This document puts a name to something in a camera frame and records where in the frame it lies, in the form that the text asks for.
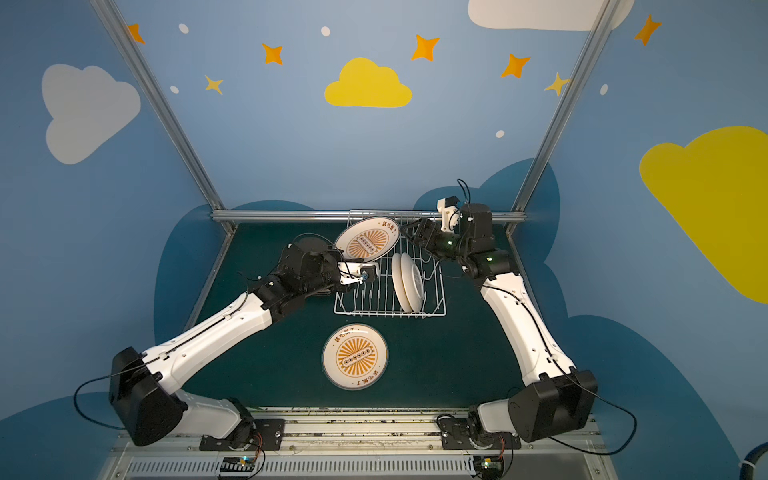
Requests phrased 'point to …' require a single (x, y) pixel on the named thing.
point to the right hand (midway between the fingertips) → (413, 231)
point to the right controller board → (488, 467)
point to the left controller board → (237, 464)
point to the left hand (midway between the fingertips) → (357, 249)
